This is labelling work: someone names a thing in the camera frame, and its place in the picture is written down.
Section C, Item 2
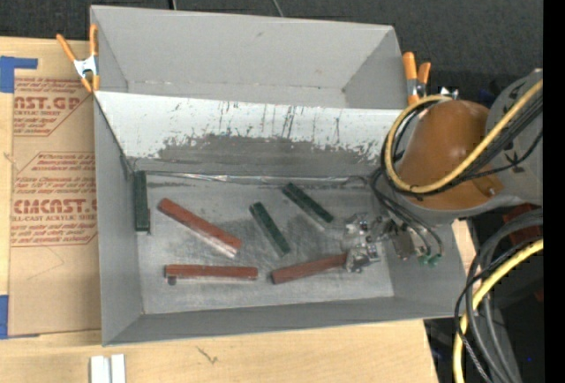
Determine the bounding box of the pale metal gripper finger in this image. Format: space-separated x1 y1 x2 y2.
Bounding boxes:
343 214 377 242
345 244 382 274

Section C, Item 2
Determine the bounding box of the red-brown flat block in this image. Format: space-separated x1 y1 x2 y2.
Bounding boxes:
156 197 244 259
269 252 351 286
163 264 260 283

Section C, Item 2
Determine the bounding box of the dark green flat block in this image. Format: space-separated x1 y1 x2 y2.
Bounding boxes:
281 182 335 226
248 201 292 258
133 170 152 234

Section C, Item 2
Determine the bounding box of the grey metal bin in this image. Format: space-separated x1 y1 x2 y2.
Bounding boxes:
89 4 469 347

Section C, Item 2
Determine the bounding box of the brown cardboard board red print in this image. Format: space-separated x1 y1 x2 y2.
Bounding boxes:
0 35 105 338

